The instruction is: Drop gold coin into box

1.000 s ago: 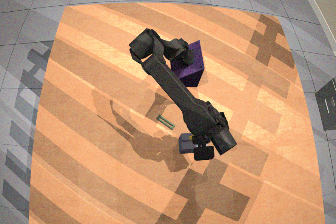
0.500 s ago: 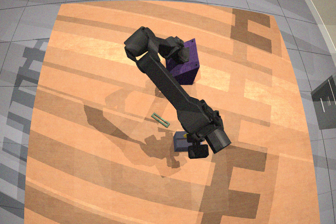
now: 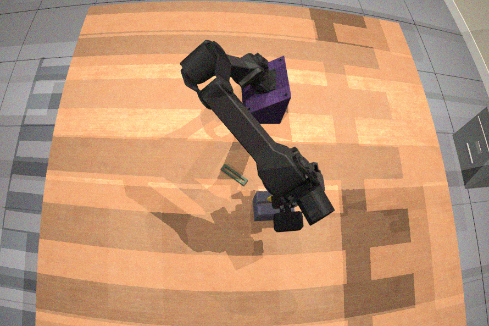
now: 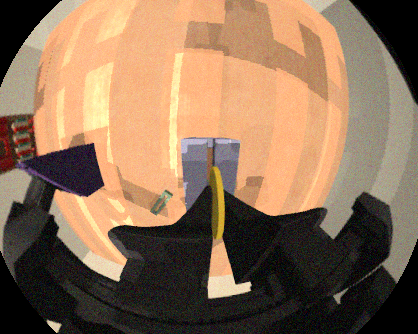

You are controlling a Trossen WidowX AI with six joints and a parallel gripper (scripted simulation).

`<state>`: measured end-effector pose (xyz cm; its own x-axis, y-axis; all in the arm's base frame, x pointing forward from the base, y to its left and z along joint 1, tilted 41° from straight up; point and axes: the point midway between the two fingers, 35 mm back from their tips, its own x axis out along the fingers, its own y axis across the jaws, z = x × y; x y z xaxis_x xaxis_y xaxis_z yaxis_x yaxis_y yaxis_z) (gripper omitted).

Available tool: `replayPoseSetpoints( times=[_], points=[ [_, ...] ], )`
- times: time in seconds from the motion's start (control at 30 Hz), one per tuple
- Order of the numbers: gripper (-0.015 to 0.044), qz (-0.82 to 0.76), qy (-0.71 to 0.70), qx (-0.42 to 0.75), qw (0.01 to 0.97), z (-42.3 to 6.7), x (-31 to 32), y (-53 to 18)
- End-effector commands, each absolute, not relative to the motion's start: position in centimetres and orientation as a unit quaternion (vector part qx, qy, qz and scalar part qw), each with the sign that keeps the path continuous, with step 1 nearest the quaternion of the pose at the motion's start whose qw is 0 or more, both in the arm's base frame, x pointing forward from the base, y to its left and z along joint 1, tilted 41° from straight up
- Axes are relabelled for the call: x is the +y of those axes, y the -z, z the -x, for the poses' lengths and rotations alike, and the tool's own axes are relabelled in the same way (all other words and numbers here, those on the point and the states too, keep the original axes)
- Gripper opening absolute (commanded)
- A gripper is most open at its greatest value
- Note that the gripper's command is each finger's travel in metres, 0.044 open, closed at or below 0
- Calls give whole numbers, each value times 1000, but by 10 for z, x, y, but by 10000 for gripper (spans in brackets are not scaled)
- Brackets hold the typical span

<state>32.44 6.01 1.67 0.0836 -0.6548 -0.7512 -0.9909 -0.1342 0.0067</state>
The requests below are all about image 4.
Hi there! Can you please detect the gold coin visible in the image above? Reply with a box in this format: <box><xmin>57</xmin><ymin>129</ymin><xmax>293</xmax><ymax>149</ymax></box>
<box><xmin>209</xmin><ymin>166</ymin><xmax>225</xmax><ymax>239</ymax></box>

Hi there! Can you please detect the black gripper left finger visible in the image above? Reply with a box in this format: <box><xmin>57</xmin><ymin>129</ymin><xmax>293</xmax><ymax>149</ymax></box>
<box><xmin>108</xmin><ymin>186</ymin><xmax>213</xmax><ymax>288</ymax></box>

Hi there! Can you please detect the dark green rectangular frame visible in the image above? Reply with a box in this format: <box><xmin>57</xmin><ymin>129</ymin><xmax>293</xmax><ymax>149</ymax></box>
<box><xmin>149</xmin><ymin>190</ymin><xmax>173</xmax><ymax>216</ymax></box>

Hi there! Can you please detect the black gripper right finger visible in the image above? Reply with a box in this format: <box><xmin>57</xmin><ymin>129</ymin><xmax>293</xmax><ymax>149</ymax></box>
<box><xmin>222</xmin><ymin>190</ymin><xmax>329</xmax><ymax>284</ymax></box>

